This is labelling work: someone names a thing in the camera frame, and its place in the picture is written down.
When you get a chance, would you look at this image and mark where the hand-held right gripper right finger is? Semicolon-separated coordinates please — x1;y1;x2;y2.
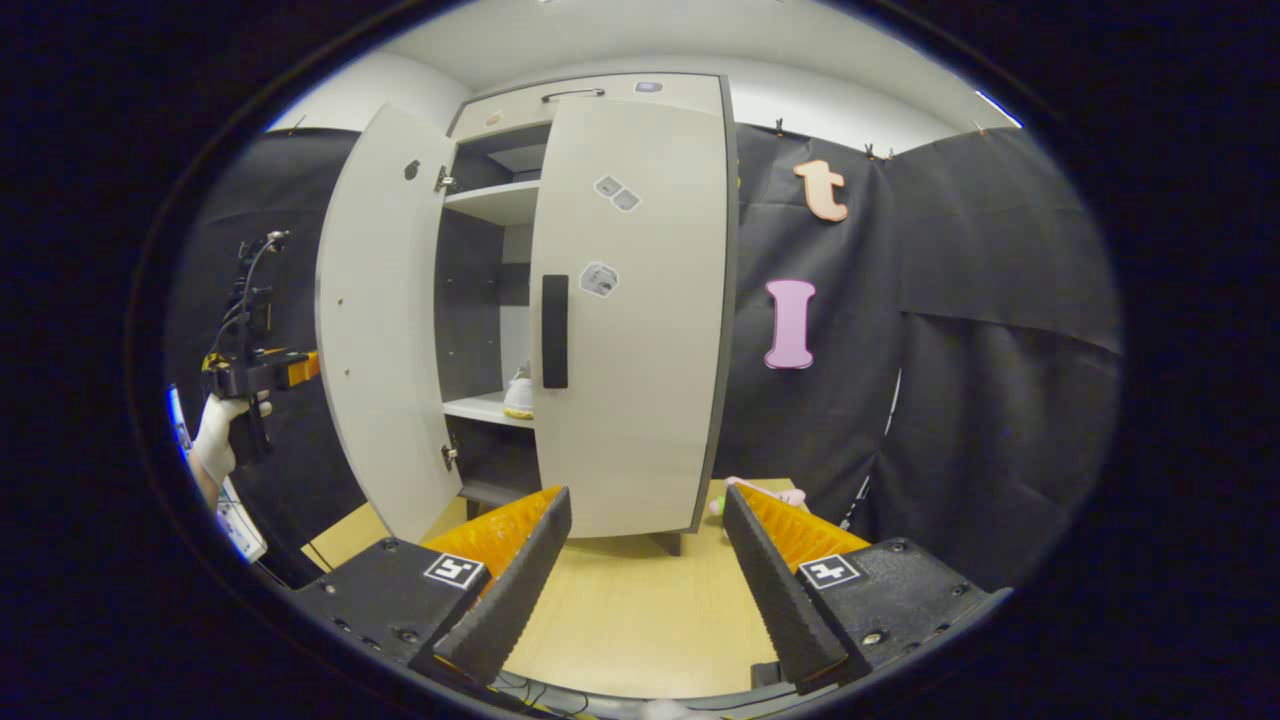
722;483;1006;698

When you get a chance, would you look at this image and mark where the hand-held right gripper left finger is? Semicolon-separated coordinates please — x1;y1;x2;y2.
295;486;573;691

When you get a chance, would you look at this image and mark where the white cabinet door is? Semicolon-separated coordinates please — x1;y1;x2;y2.
315;103;466;544
528;95;731;541

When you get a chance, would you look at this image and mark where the white shoe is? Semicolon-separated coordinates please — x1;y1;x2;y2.
502;364;537;422

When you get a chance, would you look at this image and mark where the white shoe cabinet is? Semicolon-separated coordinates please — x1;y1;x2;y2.
435;72;741;556

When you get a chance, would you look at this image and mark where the white cabinet drawer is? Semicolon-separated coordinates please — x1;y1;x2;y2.
448;73;726;136

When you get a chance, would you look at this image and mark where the pink soft item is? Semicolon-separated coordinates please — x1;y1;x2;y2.
708;476;808;518

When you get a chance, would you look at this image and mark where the black backdrop cloth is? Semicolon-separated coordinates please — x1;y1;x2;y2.
165;128;366;586
715;120;1123;593

